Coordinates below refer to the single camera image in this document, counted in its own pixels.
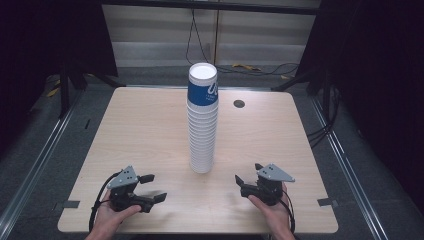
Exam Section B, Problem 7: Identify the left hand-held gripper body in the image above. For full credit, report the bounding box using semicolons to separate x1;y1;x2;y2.
107;165;155;214

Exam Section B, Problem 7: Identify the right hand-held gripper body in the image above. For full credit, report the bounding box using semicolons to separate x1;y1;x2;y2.
240;162;296;206

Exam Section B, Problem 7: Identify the stack of white ribbed cups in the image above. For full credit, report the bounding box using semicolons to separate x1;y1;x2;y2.
186;104;220;175

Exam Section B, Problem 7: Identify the blue white paper cup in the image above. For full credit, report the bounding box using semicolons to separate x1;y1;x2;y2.
187;62;220;112

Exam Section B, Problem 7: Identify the person's right hand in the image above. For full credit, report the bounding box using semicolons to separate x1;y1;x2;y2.
247;182;292;235

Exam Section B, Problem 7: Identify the person's left hand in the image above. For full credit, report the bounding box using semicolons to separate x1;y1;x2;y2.
94;190;142;235

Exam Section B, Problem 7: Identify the yellow tape scrap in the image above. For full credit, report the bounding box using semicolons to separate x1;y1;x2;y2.
231;63;262;72
45;79;62;98

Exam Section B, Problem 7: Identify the black metal stand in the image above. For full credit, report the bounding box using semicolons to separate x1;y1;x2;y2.
58;64;126;120

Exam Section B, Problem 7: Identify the black curtain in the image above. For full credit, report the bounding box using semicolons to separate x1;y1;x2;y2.
0;0;119;158
296;0;424;214

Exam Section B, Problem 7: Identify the black overhead bar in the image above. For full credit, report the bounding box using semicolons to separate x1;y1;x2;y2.
100;0;322;16

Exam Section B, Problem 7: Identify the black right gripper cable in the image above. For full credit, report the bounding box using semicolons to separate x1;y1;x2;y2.
279;189;297;235

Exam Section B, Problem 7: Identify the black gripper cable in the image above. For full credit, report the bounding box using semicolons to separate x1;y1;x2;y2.
279;189;297;235
88;171;123;233

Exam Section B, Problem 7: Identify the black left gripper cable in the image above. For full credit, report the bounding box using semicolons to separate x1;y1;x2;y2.
88;171;123;233

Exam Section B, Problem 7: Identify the bundle of black cables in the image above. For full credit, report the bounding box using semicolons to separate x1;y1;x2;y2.
305;84;341;149

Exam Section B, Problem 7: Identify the metal floor rail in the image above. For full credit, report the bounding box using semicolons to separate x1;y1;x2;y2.
309;94;389;240
0;89;85;236

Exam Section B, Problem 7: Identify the black floor cable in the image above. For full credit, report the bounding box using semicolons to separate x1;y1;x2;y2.
215;61;300;78

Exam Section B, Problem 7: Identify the black hanging cable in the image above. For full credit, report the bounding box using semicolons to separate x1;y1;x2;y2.
185;9;215;67

